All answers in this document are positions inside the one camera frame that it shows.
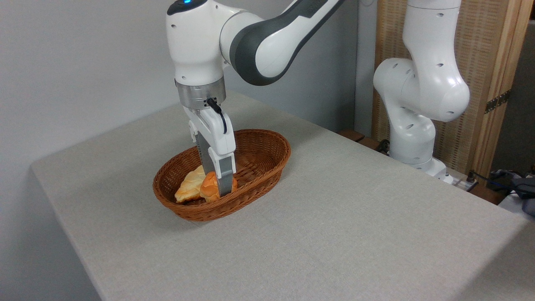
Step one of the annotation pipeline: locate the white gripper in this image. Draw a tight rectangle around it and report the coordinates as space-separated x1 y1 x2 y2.
183 105 237 197

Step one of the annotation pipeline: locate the round orange bread roll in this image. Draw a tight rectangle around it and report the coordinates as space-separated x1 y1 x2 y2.
200 171 238 204

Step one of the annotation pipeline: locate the long pale bread loaf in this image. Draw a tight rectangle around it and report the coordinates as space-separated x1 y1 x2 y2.
175 165 208 204

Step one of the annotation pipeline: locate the brown wicker basket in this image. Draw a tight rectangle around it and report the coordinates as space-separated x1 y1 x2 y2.
153 129 292 222

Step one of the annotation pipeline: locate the wooden woven folding screen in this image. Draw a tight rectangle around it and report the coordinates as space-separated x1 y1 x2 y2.
372 0 535 178

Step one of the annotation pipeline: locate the metal screen hinge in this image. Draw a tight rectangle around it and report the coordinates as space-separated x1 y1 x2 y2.
484 89 511 115

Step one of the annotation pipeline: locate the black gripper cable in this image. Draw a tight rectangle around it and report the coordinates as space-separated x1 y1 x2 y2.
206 98 228 135

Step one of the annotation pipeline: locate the dark bag with cables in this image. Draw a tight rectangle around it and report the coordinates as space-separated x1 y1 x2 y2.
485 168 535 217

